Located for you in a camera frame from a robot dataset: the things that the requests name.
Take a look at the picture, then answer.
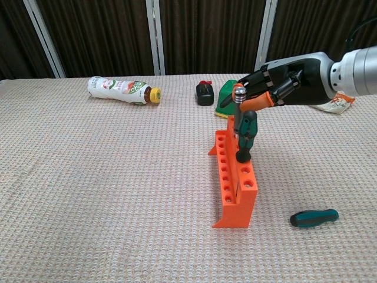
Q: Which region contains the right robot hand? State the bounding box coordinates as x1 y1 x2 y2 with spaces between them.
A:
219 52 336 113

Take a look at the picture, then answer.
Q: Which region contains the silver black precision screwdriver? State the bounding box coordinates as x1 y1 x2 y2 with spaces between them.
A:
232 83 247 136

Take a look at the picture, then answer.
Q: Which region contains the dark green black screwdriver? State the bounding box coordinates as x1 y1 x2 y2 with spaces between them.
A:
235 110 259 163

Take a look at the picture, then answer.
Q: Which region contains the teal black screwdriver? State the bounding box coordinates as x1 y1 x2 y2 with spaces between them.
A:
290 208 339 228

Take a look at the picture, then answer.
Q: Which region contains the orange screwdriver rack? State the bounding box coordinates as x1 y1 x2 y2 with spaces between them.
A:
208 116 259 229

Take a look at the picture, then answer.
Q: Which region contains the orange snack packet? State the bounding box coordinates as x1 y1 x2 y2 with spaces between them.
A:
313 91 356 115

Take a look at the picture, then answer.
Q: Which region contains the small black bottle red cap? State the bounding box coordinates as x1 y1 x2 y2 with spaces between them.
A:
196 80 216 106

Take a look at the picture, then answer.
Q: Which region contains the white drink bottle yellow cap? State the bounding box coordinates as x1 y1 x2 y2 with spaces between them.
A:
87 75 162 106

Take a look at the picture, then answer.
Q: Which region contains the beige woven tablecloth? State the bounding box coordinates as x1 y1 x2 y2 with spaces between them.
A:
0 72 377 283

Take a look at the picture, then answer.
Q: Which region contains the grey partition post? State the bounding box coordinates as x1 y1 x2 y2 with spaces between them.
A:
146 0 166 76
253 0 278 74
23 0 66 79

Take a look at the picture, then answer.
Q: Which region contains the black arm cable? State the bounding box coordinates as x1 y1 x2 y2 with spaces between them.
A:
346 17 377 45

